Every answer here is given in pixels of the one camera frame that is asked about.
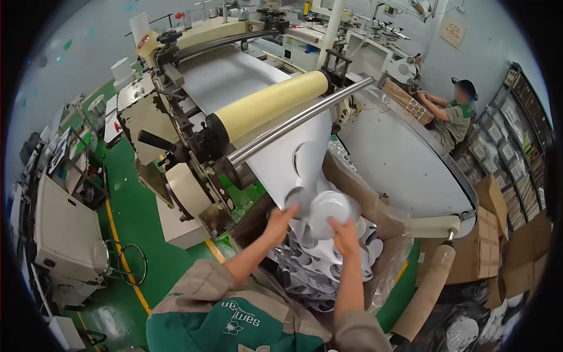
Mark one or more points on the person's right hand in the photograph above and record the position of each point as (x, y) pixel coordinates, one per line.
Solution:
(346, 242)

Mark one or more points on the person's left hand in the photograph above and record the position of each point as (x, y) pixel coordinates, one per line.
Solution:
(279, 224)

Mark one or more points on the person's left fingers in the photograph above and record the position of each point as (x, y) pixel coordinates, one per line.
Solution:
(273, 212)

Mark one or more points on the person's right thumb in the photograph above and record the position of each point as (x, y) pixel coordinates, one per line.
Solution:
(333, 223)

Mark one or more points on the person's left thumb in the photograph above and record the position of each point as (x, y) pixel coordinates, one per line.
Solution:
(291, 211)

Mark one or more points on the person's right fingers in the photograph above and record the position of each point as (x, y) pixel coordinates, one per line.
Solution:
(350, 225)

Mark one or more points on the white paper plate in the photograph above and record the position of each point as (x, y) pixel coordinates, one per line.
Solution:
(327, 209)

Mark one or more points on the punched white paper web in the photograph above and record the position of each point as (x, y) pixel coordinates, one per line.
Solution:
(281, 158)

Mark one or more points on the cardboard box with plastic liner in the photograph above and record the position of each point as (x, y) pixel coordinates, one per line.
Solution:
(374, 207)

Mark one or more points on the round white turntable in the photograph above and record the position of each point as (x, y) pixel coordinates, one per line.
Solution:
(396, 163)

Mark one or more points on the steel bar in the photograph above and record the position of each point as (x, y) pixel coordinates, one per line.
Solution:
(299, 119)

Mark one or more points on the brown cardboard tube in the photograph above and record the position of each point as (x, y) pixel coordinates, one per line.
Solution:
(424, 292)

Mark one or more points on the yellow roller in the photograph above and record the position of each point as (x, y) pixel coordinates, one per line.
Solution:
(268, 103)

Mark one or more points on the person's body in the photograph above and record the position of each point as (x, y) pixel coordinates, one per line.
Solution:
(228, 317)

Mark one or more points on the beige paper plate press machine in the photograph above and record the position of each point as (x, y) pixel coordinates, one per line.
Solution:
(176, 132)

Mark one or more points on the stack of cardboard cartons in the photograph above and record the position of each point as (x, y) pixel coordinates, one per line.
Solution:
(488, 246)

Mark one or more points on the black bag of paper scrap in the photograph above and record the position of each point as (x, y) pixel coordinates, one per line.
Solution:
(462, 321)

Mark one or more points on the white background machine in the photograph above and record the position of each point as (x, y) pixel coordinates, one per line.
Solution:
(378, 48)

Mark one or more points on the full storage shelf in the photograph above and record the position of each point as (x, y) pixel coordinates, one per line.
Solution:
(514, 141)

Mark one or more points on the beige machine cabinet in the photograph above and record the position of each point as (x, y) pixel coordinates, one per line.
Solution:
(66, 233)

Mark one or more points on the round metal stool frame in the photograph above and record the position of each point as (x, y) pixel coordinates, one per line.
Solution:
(127, 262)

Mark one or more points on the brown paper wall notice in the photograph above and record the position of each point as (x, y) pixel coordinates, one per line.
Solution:
(453, 31)

